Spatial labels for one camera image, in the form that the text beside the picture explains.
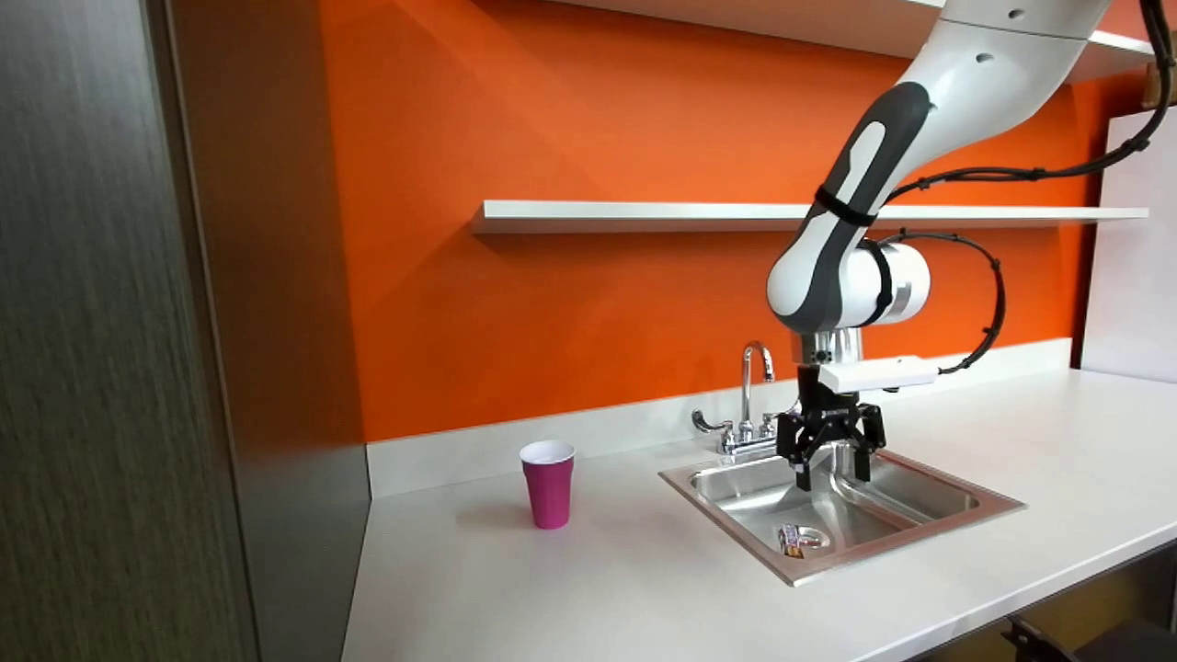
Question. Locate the dark wood cabinet panel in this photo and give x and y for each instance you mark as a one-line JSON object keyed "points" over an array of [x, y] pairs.
{"points": [[133, 370]]}

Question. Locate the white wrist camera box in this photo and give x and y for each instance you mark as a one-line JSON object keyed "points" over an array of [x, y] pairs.
{"points": [[876, 374]]}

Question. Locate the pink plastic cup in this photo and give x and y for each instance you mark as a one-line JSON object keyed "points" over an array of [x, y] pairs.
{"points": [[551, 486]]}

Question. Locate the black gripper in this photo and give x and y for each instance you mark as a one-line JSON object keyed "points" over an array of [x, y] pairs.
{"points": [[833, 424]]}

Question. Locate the stainless steel sink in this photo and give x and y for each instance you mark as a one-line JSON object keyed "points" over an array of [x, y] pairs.
{"points": [[920, 498]]}

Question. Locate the white wall shelf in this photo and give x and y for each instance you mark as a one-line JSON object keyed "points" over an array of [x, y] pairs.
{"points": [[638, 213]]}

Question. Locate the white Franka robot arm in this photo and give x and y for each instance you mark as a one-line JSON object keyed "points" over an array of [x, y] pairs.
{"points": [[905, 147]]}

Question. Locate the white side panel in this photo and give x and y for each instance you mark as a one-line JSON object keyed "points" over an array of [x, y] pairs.
{"points": [[1136, 258]]}

